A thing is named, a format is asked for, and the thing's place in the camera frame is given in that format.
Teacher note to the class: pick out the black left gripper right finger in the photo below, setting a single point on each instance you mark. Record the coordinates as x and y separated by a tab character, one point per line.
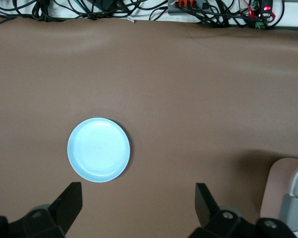
204	205

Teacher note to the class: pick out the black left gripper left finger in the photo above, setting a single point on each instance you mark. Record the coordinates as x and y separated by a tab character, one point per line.
69	203

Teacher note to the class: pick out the blue round plate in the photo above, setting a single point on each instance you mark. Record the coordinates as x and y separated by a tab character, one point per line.
98	150

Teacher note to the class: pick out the white lidded storage box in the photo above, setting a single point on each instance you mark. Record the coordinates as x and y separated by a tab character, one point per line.
275	178

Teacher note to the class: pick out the brown table mat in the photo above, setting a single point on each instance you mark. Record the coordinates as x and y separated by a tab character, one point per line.
164	86

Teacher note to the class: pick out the green terminal connector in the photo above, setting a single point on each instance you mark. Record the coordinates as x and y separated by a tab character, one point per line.
260	25

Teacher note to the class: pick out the grey power strip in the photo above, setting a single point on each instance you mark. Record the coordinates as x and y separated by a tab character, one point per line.
186	8

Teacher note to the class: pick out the black power adapter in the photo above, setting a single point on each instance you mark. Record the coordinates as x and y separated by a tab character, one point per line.
106	3

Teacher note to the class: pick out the black device with red light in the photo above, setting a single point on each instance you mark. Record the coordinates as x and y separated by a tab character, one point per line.
267	8

